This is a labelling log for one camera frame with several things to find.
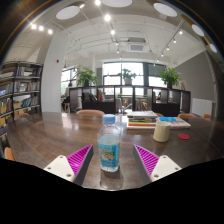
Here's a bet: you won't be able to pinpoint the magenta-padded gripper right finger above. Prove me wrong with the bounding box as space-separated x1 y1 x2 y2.
133 144 183 185

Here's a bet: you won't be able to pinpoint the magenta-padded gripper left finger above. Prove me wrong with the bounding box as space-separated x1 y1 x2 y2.
43 143 95 187

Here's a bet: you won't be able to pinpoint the clear blue-capped water bottle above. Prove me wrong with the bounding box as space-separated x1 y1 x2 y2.
97 113 122 173

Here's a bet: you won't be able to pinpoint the cream ceramic cup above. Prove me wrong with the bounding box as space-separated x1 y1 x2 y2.
152 120 171 144

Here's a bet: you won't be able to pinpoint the flat round red coaster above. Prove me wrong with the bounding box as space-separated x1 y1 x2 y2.
177 132 191 140

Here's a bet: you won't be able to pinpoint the large white red-edged book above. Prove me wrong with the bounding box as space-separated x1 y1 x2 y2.
126 123 158 130

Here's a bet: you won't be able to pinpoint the yellow-spined book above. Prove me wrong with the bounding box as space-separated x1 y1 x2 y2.
127 120 157 126

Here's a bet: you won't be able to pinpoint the dark-spined book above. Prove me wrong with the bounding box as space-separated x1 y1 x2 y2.
127 116 158 122

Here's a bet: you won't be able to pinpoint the white-covered book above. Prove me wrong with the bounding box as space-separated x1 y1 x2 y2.
126 110 158 119

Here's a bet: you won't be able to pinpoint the orange chairs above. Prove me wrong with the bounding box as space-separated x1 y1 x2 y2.
3 109 213 162

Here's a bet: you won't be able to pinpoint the low dark cubby shelf unit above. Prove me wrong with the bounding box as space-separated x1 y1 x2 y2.
68 85 192 117

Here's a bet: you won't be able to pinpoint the tall dark bookshelf unit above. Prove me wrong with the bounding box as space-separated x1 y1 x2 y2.
0 60 44 134

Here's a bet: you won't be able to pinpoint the dark-potted leafy green plant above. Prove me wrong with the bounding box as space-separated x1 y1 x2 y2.
158 67 183 89

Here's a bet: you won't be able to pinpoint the bushy potted green plant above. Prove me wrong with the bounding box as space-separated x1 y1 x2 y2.
75 65 100 88

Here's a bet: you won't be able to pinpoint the small white-potted green plant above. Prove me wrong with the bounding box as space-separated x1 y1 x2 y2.
117 68 137 86

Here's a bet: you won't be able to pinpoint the ceiling air conditioner unit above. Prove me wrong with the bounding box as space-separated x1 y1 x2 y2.
127 37 148 53

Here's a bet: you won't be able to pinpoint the round ceiling panel lights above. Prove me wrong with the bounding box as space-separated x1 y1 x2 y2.
55 0 218 54

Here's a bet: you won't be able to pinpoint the ceiling track spotlights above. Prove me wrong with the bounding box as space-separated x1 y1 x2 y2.
29 0 184 64

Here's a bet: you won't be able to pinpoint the white wall panel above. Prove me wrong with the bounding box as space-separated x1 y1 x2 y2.
191 97 214 117

